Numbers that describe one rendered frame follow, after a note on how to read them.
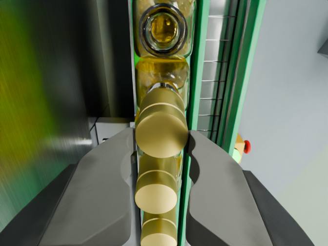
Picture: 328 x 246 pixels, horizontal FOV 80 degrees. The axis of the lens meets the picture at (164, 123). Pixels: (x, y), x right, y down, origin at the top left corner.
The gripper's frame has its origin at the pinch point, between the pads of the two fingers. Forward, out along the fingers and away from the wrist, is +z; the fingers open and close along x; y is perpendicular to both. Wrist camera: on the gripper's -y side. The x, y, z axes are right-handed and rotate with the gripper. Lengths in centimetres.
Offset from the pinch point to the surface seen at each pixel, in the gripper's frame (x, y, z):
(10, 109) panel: -12.3, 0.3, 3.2
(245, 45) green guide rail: 12.3, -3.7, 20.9
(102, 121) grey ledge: -13.3, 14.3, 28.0
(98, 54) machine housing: -15.3, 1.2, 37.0
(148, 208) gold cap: -0.8, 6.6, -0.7
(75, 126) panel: -12.1, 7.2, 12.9
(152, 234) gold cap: -0.4, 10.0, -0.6
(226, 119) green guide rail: 13.0, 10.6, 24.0
